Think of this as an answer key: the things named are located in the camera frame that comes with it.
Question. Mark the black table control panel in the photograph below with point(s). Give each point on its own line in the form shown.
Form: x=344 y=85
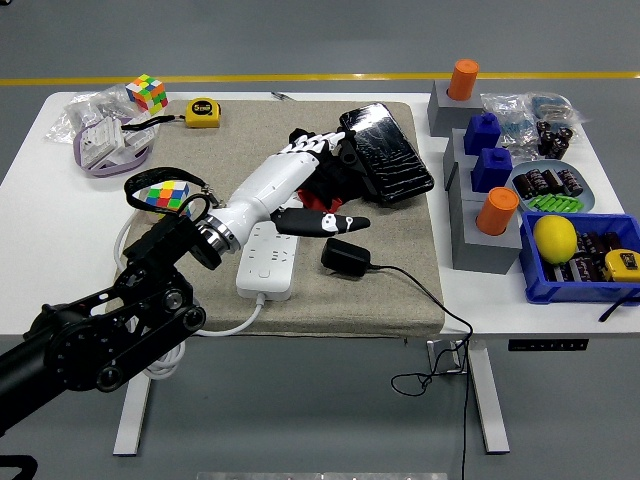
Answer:
x=547 y=345

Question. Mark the light blue plate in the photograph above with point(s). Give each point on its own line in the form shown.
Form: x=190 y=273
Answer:
x=589 y=197

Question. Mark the clear bag of white parts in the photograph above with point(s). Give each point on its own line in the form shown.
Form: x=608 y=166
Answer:
x=80 y=112

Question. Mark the large grey block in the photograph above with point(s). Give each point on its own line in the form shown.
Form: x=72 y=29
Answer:
x=480 y=255

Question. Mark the white plastic parts holder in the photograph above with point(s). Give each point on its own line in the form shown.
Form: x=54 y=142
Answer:
x=102 y=137

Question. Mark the silver metal plate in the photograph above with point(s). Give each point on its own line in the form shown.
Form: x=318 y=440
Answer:
x=320 y=476

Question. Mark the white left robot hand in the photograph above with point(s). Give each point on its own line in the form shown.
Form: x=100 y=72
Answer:
x=270 y=185

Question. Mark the purple tray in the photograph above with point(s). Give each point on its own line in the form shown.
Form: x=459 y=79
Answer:
x=112 y=171

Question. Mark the metal bracket under table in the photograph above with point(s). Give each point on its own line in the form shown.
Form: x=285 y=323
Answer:
x=434 y=357

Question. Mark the wide orange cylinder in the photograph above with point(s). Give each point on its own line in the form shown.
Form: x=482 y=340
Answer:
x=496 y=212

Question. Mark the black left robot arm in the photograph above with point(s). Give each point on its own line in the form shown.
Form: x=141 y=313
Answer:
x=85 y=340

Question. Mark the black plug adapter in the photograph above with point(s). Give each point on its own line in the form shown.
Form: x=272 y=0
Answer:
x=345 y=256

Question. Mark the yellow lemon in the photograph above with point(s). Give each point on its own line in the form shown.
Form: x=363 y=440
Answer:
x=555 y=240

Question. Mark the clear bag of blue parts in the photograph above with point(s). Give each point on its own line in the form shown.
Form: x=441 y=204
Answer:
x=552 y=105

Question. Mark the large colourful puzzle cube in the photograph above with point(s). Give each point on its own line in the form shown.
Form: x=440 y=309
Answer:
x=167 y=195

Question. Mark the small colourful puzzle cube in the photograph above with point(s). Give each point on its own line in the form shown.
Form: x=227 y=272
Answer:
x=146 y=94

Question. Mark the black phone stand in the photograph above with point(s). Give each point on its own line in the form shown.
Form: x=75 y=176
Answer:
x=350 y=156

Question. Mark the clear bag of small parts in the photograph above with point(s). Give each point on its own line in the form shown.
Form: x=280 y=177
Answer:
x=507 y=115

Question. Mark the dark capacitor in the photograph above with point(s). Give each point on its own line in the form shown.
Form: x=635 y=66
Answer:
x=571 y=182
x=525 y=186
x=537 y=180
x=552 y=180

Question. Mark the white table leg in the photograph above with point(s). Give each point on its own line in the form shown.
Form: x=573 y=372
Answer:
x=490 y=410
x=132 y=420

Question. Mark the white power strip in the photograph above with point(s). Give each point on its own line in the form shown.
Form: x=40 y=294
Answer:
x=265 y=280

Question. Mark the yellow tape measure dark label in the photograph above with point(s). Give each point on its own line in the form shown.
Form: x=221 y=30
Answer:
x=622 y=265

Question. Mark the small grey pen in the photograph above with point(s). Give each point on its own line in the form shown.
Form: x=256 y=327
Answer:
x=279 y=95

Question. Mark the blue block with knob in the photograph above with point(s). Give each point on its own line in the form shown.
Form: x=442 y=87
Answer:
x=492 y=170
x=481 y=134

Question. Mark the green batteries row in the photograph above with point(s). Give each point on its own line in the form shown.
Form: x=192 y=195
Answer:
x=555 y=203

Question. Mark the grey-brown fabric mat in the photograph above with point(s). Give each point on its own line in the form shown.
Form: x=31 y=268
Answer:
x=225 y=150

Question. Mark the short orange cylinder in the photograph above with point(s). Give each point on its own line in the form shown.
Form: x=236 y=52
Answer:
x=462 y=80

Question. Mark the blue plastic bin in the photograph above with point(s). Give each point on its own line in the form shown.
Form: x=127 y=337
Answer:
x=575 y=294

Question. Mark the standing dark capacitors cluster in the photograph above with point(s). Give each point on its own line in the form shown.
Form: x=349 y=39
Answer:
x=555 y=139

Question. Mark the dark capacitors pile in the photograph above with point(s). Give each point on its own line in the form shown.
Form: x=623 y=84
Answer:
x=587 y=260

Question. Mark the black and red cloth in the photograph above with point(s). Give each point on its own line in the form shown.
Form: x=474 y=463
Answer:
x=335 y=177

